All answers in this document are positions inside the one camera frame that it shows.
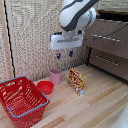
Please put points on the brown drawer cabinet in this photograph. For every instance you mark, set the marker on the brown drawer cabinet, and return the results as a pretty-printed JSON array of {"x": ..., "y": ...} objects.
[{"x": 108, "y": 43}]

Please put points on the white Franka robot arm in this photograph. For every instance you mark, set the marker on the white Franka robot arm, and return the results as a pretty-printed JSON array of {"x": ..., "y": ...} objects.
[{"x": 76, "y": 13}]

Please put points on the red bowl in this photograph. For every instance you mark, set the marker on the red bowl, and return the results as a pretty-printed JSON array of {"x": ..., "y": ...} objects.
[{"x": 45, "y": 87}]

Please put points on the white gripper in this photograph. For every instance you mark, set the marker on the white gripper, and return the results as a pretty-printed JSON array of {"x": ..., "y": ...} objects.
[{"x": 66, "y": 41}]

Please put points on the red plastic shopping basket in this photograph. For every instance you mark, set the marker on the red plastic shopping basket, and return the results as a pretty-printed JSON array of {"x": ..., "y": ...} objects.
[{"x": 20, "y": 100}]

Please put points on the pink mug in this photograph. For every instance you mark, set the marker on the pink mug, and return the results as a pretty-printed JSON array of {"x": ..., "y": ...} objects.
[{"x": 56, "y": 76}]

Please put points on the yellow red cereal snack box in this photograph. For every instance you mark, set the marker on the yellow red cereal snack box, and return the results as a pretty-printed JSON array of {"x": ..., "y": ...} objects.
[{"x": 77, "y": 81}]

